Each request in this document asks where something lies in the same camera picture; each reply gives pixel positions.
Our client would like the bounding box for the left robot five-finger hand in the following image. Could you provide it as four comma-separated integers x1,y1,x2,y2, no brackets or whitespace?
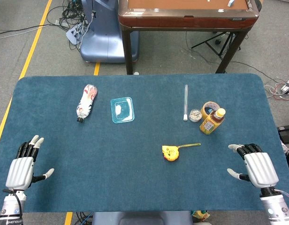
5,135,55,191

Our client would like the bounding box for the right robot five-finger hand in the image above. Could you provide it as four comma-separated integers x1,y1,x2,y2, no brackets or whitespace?
227,143,279,188

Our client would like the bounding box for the yellow tape measure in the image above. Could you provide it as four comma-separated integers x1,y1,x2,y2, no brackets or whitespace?
161,142,201,162

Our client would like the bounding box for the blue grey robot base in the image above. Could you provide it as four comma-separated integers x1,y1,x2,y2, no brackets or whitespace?
66,0,139,63

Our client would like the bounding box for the brown packing tape roll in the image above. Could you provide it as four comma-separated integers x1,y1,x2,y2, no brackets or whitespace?
201,101,221,120

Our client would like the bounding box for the black floor equipment box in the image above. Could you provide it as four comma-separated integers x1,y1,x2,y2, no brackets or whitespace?
277,125,289,144

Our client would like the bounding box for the tea bottle yellow cap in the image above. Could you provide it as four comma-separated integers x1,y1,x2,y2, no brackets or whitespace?
199,107,226,136

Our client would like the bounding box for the yellow snack packet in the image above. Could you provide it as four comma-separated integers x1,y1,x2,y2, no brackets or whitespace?
192,210,211,222

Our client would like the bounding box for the small round clip container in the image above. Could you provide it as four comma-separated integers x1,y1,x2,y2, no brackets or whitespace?
189,108,203,123

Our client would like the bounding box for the plastic bottle white red label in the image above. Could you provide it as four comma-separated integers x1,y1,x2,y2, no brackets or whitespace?
76,83,99,123

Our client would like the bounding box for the clear tube white cap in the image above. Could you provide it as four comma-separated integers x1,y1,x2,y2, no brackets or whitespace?
183,84,189,121

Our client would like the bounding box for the blue felt table cover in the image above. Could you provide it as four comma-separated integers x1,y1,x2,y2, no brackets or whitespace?
0,73,289,213

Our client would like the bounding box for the clear blue plastic lid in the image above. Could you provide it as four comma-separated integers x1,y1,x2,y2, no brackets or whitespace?
110,97,135,124

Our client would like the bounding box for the grey blue robot torso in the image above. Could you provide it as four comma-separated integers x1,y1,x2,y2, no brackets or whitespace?
92,210,193,225

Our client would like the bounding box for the black tripod stand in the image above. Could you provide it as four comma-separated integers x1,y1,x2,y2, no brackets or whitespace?
190,31,241,60

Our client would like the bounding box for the brown mahjong table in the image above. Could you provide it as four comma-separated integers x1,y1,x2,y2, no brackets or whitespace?
118,0,260,75

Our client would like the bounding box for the red white wire tangle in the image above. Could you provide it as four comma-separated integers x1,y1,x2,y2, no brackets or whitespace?
264,79,289,102

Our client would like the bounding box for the long black floor cable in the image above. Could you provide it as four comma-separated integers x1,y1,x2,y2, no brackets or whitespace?
0,23,58,39

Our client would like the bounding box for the black cable bundle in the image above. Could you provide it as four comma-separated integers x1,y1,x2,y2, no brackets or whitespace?
46,0,93,51

